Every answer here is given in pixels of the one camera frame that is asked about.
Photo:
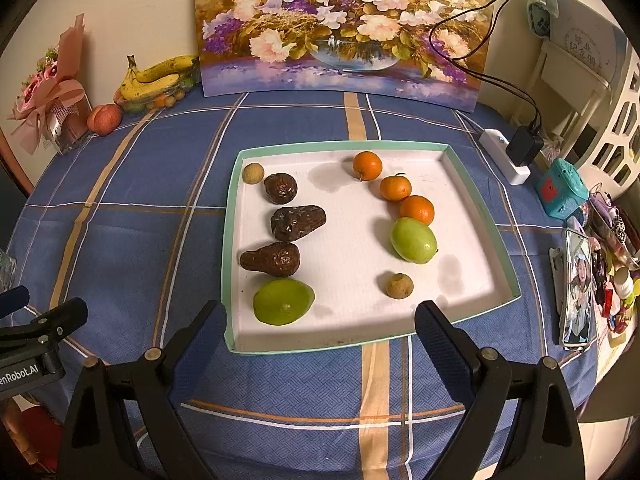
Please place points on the orange peach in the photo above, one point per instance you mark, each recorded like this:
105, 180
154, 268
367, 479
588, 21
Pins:
93, 119

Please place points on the white tray with teal rim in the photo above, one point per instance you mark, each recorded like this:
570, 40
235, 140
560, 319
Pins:
350, 260

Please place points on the small tan longan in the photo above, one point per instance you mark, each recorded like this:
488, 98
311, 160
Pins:
399, 285
253, 172

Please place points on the white printed paper bag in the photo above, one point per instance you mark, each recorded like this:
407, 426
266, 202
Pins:
585, 40

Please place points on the teal box with red patch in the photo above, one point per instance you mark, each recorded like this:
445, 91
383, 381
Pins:
560, 187

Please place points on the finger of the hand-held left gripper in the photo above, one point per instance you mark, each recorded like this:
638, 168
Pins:
15, 300
55, 320

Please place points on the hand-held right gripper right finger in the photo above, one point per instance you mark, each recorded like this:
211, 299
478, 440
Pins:
442, 345

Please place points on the white lattice basket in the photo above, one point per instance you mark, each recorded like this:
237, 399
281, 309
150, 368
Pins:
617, 125

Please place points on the white power strip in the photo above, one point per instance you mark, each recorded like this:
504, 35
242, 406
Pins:
500, 160

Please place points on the smartphone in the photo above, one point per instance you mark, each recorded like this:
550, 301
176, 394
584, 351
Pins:
577, 290

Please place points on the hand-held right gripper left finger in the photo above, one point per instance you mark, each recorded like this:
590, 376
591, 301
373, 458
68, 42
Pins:
200, 345

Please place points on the long brown wrinkled date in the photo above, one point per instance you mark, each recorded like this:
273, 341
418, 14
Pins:
296, 222

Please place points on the black charger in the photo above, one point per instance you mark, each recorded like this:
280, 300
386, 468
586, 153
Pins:
522, 146

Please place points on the yellow banana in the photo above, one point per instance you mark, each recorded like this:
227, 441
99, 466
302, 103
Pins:
165, 67
147, 87

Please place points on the blue plaid tablecloth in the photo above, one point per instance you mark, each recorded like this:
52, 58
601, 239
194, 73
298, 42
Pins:
150, 210

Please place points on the red apple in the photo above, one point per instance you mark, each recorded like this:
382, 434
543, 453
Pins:
112, 120

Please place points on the pink wrapped bouquet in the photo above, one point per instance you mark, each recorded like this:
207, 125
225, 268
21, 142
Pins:
55, 95

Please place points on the pile of small trinkets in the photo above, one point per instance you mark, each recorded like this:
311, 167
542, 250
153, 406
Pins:
615, 260

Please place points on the glass mug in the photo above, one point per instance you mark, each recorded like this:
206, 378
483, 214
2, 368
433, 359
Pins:
6, 270

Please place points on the round brown wrinkled date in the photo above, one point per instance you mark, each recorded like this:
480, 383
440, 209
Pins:
280, 188

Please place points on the clear plastic fruit container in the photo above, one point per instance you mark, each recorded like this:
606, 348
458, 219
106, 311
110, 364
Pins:
160, 100

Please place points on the pear-shaped brown wrinkled date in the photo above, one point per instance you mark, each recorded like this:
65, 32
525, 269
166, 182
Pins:
270, 259

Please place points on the flower painting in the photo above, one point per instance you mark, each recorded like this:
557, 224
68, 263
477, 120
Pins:
325, 25

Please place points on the orange tangerine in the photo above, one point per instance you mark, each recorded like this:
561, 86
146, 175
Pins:
367, 165
395, 187
417, 209

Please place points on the green jujube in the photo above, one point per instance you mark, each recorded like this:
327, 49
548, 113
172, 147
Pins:
413, 240
283, 301

